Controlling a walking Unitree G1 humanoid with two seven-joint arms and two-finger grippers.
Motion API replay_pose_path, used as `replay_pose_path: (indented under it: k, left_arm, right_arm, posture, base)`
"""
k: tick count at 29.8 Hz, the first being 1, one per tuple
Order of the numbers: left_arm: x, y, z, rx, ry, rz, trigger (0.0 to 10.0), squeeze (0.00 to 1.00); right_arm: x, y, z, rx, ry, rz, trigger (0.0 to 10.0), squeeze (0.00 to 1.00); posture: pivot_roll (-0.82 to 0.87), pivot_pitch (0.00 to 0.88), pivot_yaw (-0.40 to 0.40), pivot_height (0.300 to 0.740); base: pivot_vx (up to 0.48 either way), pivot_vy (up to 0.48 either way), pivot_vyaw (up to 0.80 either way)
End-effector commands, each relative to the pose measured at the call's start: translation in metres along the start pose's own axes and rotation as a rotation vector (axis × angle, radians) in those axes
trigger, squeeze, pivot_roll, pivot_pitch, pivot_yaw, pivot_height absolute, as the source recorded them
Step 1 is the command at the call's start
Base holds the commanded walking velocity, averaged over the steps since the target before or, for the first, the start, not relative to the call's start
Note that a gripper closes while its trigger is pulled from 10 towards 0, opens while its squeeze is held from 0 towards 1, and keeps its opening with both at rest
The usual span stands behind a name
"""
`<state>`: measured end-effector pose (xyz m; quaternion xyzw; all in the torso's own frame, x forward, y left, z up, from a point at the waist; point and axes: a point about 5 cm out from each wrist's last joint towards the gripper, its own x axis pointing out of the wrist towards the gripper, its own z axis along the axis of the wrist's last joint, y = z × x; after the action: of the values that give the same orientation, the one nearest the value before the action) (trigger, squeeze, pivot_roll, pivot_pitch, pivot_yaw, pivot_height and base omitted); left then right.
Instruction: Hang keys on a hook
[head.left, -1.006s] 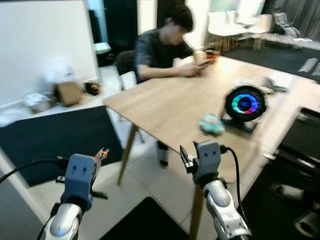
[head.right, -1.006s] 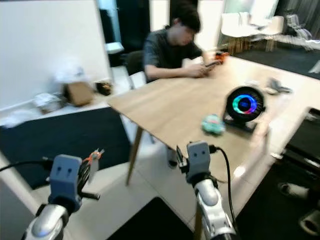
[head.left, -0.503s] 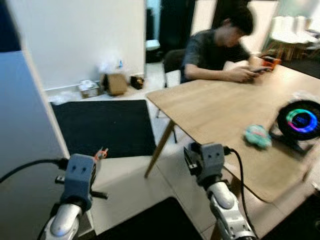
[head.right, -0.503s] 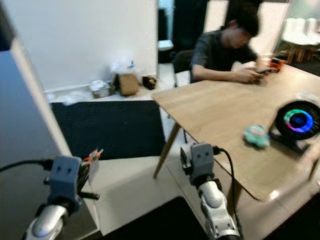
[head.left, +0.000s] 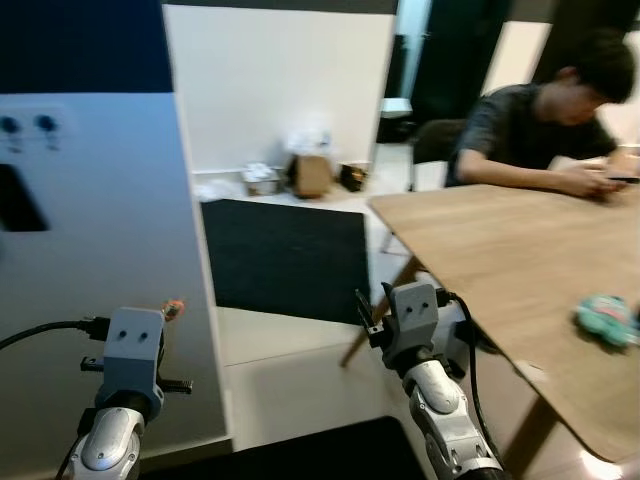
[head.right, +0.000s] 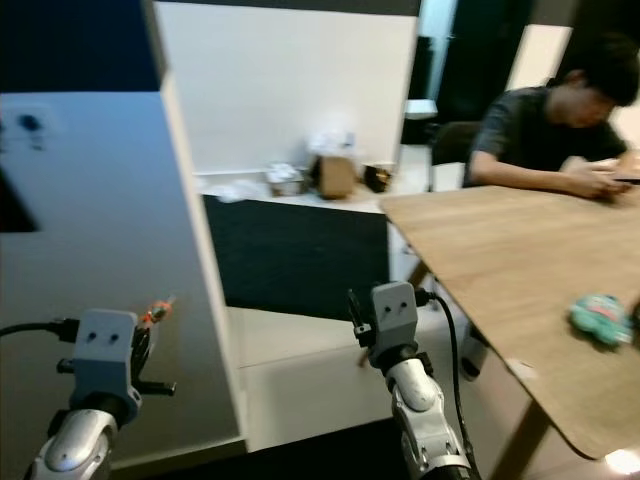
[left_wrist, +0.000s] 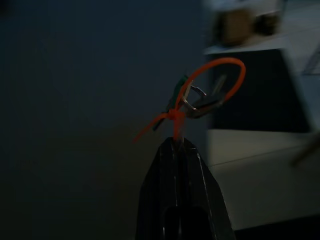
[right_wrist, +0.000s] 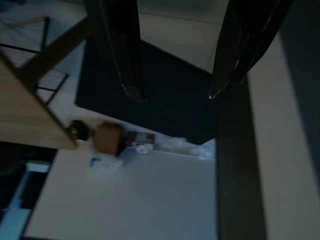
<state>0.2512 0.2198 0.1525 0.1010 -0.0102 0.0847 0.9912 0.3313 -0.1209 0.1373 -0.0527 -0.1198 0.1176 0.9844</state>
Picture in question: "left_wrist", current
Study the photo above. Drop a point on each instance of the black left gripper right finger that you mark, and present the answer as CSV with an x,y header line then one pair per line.
x,y
202,195

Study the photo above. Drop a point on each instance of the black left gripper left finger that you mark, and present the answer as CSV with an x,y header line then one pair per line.
x,y
160,190

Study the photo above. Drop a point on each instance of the black cabinet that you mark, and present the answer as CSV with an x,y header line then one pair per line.
x,y
260,95

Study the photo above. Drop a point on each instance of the brown cardboard box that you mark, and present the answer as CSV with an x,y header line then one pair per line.
x,y
237,22

